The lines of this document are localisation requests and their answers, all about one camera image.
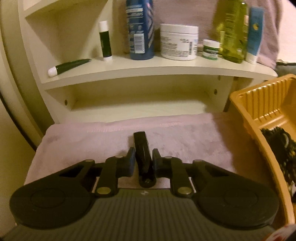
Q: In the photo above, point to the pale purple towel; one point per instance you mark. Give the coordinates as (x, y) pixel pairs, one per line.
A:
(196, 143)

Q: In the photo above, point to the orange plastic tray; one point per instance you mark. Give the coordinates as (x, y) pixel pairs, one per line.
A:
(249, 109)

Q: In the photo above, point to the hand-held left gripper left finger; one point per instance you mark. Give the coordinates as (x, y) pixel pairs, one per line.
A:
(131, 160)

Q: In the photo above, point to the blue spray bottle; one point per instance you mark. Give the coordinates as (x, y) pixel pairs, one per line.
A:
(140, 30)

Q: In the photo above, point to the black plastic clip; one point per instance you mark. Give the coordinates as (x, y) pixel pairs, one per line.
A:
(142, 150)

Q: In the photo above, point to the white cream jar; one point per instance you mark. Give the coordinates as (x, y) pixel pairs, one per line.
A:
(179, 41)

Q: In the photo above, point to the green oil bottle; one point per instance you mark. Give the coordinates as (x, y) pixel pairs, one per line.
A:
(231, 34)

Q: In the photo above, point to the pink hanging towel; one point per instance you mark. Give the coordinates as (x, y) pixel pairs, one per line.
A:
(185, 11)

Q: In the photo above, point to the cream shelf unit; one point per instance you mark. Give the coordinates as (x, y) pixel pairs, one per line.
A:
(150, 71)

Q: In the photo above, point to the white lip balm stick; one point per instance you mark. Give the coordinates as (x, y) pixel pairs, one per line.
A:
(105, 41)

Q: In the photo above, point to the blue and white tube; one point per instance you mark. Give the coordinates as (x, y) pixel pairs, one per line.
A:
(254, 34)

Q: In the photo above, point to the small white jar green label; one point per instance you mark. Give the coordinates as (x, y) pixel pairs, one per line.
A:
(211, 51)

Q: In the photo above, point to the grey sofa cushion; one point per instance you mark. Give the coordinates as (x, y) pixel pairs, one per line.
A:
(286, 68)

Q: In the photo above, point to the green tube white cap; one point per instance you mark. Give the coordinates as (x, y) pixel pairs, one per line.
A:
(69, 66)

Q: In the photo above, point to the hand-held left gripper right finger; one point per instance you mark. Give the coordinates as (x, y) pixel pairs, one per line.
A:
(155, 162)

